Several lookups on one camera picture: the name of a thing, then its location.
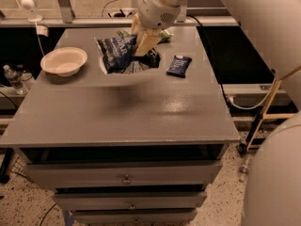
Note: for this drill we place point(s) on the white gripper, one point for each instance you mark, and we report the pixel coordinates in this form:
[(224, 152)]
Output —
[(155, 12)]

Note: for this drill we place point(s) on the white desk lamp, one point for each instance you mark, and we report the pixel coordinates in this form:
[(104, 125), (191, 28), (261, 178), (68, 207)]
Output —
[(31, 6)]

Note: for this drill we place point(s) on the large blue chip bag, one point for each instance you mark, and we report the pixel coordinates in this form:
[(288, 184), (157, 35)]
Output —
[(117, 56)]

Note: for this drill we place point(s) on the white paper bowl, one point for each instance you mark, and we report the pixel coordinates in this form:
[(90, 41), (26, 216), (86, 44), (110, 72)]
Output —
[(64, 62)]

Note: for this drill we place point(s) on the plastic bottle on floor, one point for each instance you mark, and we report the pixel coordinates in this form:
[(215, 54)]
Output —
[(244, 169)]

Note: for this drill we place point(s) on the green chip bag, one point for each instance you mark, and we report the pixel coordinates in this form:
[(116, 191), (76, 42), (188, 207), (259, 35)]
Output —
[(165, 35)]

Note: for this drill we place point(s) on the clear plastic water bottle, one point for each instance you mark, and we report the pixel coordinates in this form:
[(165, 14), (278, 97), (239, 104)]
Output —
[(15, 80)]

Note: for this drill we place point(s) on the middle drawer knob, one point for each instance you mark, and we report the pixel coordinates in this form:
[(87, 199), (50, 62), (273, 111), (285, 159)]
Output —
[(132, 206)]

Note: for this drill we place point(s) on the small dark blue snack bag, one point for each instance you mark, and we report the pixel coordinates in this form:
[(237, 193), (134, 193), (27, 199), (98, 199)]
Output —
[(179, 66)]

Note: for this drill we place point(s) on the glass jar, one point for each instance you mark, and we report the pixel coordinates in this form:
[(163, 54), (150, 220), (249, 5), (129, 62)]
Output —
[(26, 76)]

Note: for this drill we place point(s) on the metal frame rail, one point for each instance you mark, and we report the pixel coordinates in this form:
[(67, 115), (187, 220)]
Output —
[(115, 22)]

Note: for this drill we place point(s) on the drawer knob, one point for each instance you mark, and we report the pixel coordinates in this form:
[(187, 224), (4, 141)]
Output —
[(126, 180), (132, 206)]

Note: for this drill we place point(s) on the grey drawer cabinet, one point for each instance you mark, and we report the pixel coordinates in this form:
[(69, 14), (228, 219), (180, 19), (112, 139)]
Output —
[(80, 135)]

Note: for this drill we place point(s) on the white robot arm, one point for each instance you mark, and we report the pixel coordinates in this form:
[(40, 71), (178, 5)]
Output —
[(273, 187)]

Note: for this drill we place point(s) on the yellow black stand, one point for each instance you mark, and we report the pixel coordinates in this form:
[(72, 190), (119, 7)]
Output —
[(263, 114)]

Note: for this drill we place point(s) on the top drawer knob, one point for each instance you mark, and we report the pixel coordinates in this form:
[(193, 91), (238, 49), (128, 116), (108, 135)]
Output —
[(126, 180)]

